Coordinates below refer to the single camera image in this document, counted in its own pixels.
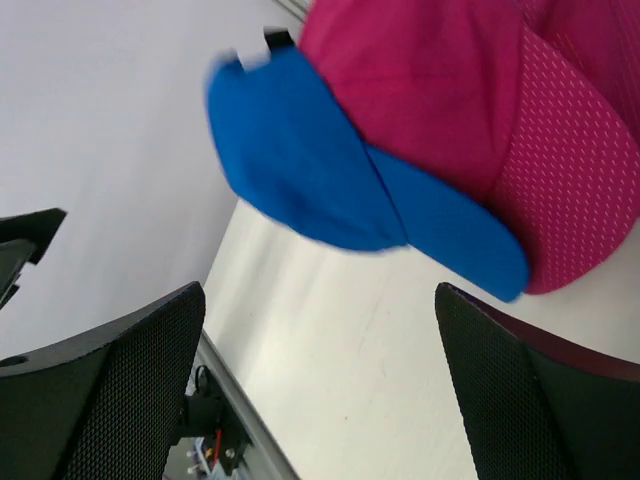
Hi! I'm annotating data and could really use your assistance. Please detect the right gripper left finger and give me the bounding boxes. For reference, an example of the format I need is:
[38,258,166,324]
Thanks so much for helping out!
[1,282,205,480]

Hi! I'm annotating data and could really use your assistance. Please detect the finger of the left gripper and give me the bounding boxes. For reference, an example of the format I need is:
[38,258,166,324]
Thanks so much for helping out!
[1,208,67,307]

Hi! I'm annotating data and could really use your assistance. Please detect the aluminium mounting rail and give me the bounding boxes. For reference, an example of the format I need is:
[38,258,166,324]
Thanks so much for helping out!
[196,334,300,480]

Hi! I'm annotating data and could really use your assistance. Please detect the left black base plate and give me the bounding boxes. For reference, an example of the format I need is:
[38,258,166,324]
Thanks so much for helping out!
[171,365,250,479]

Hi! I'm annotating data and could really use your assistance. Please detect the blue cap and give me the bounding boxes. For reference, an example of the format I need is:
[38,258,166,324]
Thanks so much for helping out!
[207,31,530,302]

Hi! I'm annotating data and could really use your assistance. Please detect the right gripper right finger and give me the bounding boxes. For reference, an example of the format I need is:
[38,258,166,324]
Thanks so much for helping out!
[435,283,639,479]

